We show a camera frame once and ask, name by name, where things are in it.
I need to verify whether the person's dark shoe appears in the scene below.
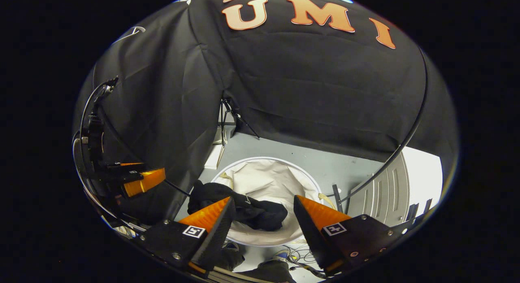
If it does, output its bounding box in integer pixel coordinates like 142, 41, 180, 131
211, 242, 246, 271
236, 260, 297, 283

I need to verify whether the grey ribbed metal panel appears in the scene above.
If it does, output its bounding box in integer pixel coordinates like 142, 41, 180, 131
349, 153, 411, 226

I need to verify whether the black backdrop cloth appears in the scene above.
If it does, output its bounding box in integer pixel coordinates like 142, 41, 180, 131
73, 0, 459, 226

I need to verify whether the bundle of floor cables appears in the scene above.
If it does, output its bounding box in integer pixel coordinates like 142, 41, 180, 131
268, 244, 325, 277

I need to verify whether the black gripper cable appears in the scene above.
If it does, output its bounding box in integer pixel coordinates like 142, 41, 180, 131
79, 76, 119, 161

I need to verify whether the black metal clothes rack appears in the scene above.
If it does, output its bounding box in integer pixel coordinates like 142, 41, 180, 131
332, 49, 429, 204

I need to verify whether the black tripod stand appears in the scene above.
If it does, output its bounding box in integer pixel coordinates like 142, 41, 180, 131
219, 97, 260, 147

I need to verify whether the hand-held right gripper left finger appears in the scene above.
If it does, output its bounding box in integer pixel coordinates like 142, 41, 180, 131
134, 196, 236, 275

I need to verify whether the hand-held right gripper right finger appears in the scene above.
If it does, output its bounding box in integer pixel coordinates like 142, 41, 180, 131
293, 195, 411, 275

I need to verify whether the black knitted garment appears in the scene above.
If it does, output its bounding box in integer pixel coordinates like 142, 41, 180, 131
187, 179, 289, 231

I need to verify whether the white flat panel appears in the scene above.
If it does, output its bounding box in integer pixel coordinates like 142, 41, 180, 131
400, 147, 443, 212

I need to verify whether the white fabric laundry hamper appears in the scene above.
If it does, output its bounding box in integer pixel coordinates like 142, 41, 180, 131
211, 156, 325, 248

